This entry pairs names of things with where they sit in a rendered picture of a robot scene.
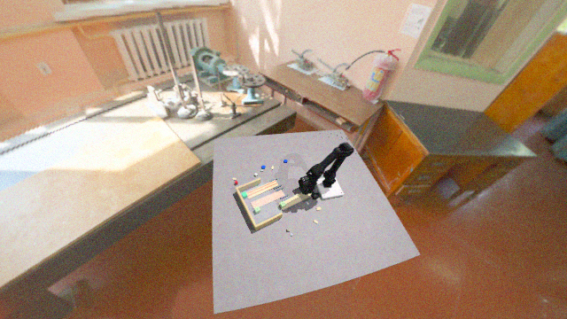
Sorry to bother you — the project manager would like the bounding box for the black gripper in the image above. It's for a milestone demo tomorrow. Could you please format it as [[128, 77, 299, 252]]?
[[300, 176, 321, 199]]

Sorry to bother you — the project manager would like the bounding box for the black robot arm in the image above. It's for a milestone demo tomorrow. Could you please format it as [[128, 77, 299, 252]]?
[[299, 142, 353, 195]]

